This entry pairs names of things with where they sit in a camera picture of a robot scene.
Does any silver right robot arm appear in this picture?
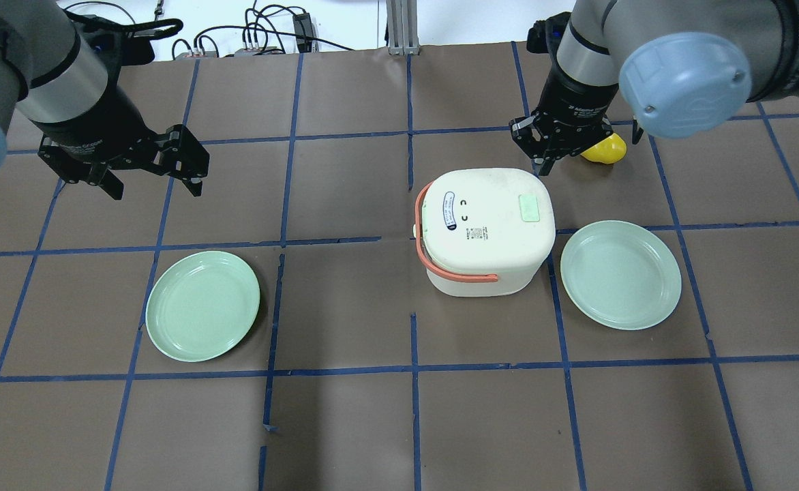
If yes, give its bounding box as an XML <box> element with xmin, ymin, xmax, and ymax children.
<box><xmin>435</xmin><ymin>1</ymin><xmax>799</xmax><ymax>198</ymax></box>

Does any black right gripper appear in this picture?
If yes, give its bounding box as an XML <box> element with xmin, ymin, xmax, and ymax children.
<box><xmin>511</xmin><ymin>68</ymin><xmax>615</xmax><ymax>177</ymax></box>

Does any green plate near right arm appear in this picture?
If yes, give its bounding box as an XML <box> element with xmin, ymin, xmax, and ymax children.
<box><xmin>560</xmin><ymin>220</ymin><xmax>682</xmax><ymax>331</ymax></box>

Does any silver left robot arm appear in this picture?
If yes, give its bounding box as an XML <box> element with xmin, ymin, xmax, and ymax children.
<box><xmin>0</xmin><ymin>1</ymin><xmax>182</xmax><ymax>200</ymax></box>

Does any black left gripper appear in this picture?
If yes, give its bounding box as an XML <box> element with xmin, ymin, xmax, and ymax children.
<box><xmin>37</xmin><ymin>86</ymin><xmax>210</xmax><ymax>200</ymax></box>

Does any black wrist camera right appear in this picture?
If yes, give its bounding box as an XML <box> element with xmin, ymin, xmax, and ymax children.
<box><xmin>525</xmin><ymin>12</ymin><xmax>571</xmax><ymax>55</ymax></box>

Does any green plate near left arm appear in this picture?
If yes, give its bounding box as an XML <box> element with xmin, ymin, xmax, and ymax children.
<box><xmin>145</xmin><ymin>250</ymin><xmax>260</xmax><ymax>363</ymax></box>

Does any aluminium frame post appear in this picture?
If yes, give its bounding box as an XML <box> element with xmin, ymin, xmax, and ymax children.
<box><xmin>386</xmin><ymin>0</ymin><xmax>421</xmax><ymax>56</ymax></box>

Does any yellow lemon toy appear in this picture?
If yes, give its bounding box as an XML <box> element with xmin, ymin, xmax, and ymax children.
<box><xmin>581</xmin><ymin>133</ymin><xmax>627</xmax><ymax>165</ymax></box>

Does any cream rice cooker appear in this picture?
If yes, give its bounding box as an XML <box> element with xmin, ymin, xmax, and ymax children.
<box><xmin>413</xmin><ymin>168</ymin><xmax>556</xmax><ymax>297</ymax></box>

